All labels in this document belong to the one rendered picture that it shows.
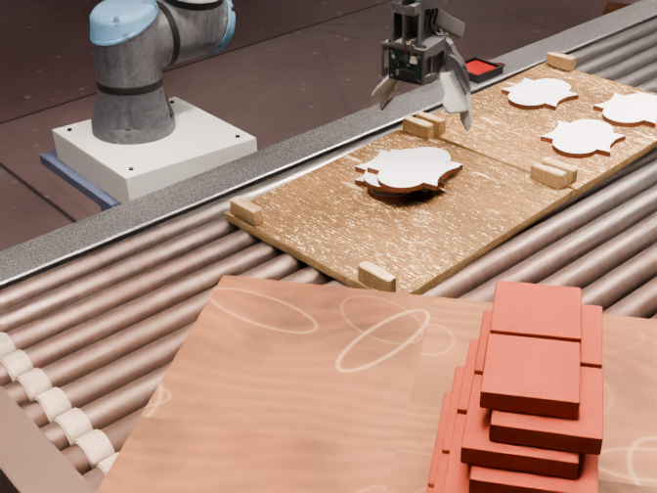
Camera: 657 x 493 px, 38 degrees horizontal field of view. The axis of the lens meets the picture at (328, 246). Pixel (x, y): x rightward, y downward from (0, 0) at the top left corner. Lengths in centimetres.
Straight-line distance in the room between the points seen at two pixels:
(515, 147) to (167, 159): 59
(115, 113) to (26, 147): 234
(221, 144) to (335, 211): 35
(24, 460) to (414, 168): 74
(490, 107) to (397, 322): 83
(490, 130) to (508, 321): 99
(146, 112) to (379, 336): 84
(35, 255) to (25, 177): 235
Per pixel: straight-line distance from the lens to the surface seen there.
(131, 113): 174
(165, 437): 93
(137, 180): 164
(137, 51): 171
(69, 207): 355
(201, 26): 177
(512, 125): 174
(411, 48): 136
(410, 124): 169
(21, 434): 111
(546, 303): 77
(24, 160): 396
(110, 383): 121
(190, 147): 172
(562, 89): 187
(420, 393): 96
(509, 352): 72
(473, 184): 154
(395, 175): 147
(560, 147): 165
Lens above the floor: 166
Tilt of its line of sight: 32 degrees down
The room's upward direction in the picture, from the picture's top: 2 degrees counter-clockwise
